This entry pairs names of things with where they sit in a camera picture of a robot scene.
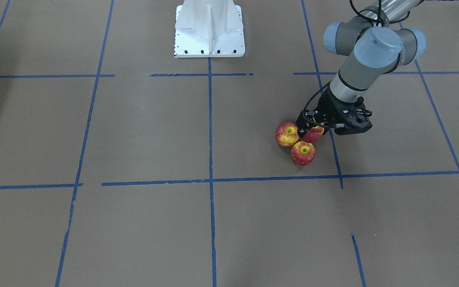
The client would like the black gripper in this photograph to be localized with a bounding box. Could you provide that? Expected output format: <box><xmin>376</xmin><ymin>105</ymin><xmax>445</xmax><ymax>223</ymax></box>
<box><xmin>296</xmin><ymin>92</ymin><xmax>372</xmax><ymax>138</ymax></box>

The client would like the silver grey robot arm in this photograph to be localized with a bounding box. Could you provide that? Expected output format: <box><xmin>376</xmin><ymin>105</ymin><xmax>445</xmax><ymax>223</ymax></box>
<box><xmin>296</xmin><ymin>0</ymin><xmax>426</xmax><ymax>138</ymax></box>

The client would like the rear red yellow apple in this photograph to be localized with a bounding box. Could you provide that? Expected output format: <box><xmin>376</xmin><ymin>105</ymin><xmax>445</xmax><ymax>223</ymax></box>
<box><xmin>290</xmin><ymin>141</ymin><xmax>316</xmax><ymax>166</ymax></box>

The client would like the brown paper table cover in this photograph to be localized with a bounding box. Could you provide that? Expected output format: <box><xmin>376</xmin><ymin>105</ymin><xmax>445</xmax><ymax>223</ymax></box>
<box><xmin>0</xmin><ymin>0</ymin><xmax>459</xmax><ymax>287</ymax></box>

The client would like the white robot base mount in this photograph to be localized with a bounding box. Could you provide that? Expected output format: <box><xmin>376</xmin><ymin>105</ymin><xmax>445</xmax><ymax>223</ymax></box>
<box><xmin>174</xmin><ymin>0</ymin><xmax>246</xmax><ymax>58</ymax></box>

